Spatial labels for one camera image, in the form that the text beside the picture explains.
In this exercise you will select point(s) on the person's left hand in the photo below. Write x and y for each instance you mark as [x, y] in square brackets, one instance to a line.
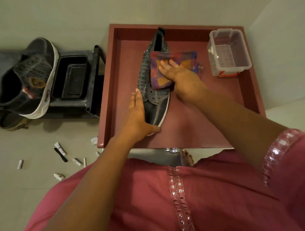
[135, 121]

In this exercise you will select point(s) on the black plastic tray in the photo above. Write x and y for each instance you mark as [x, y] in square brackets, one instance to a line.
[70, 77]

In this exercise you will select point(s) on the clear plastic box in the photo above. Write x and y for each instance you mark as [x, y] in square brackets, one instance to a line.
[230, 52]

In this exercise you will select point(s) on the person's right hand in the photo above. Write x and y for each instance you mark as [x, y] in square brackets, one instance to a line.
[185, 81]

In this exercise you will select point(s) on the black shoe rack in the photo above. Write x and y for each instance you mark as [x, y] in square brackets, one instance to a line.
[71, 104]

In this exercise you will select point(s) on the white dropper bottle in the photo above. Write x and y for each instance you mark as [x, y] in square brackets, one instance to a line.
[59, 176]

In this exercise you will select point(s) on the red tray table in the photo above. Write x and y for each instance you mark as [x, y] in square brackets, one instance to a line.
[202, 119]

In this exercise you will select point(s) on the pink embroidered tunic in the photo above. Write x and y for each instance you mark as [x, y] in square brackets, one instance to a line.
[214, 190]

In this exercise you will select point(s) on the purple orange checked cloth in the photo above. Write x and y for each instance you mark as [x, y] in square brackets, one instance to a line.
[181, 58]

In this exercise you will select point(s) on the dark grey sneaker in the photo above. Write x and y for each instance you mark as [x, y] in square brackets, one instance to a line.
[155, 102]
[31, 78]

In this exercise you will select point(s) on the olive brown sandal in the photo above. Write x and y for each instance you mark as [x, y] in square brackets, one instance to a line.
[13, 122]

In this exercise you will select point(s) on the person's right forearm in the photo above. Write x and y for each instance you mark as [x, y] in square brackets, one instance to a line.
[238, 128]

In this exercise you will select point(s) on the short white tube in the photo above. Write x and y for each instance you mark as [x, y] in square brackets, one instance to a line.
[77, 161]

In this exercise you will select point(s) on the person's left forearm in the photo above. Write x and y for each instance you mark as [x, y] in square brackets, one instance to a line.
[90, 188]

